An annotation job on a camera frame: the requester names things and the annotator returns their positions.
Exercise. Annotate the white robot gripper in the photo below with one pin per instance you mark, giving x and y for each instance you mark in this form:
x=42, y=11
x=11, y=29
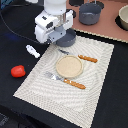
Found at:
x=52, y=27

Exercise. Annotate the white toy fish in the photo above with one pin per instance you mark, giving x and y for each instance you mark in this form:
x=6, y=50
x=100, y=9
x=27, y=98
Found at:
x=32, y=51

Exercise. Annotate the red toy tomato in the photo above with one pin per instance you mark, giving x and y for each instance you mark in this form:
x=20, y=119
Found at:
x=18, y=71

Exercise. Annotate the grey pan with handle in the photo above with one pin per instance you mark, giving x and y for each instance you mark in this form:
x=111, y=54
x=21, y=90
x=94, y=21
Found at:
x=68, y=39

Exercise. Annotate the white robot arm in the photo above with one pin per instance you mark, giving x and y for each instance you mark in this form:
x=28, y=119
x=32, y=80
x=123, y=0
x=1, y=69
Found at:
x=55, y=7

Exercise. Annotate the pink stove board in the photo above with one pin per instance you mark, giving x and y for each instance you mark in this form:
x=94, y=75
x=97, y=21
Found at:
x=106, y=26

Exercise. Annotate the round beige plate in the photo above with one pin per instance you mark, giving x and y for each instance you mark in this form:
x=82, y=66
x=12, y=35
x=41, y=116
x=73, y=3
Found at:
x=69, y=66

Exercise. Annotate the dark grey cooking pot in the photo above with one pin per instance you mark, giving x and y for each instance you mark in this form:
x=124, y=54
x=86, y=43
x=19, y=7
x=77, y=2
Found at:
x=89, y=13

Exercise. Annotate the beige bowl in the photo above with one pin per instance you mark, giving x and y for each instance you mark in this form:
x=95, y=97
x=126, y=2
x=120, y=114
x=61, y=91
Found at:
x=123, y=14

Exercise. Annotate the beige woven placemat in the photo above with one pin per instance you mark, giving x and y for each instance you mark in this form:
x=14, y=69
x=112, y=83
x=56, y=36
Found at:
x=56, y=97

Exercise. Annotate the fork with orange handle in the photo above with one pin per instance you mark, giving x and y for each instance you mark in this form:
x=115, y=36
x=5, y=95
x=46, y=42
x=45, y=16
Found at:
x=67, y=81

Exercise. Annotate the knife with orange handle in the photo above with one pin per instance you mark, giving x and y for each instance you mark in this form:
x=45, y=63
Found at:
x=80, y=56

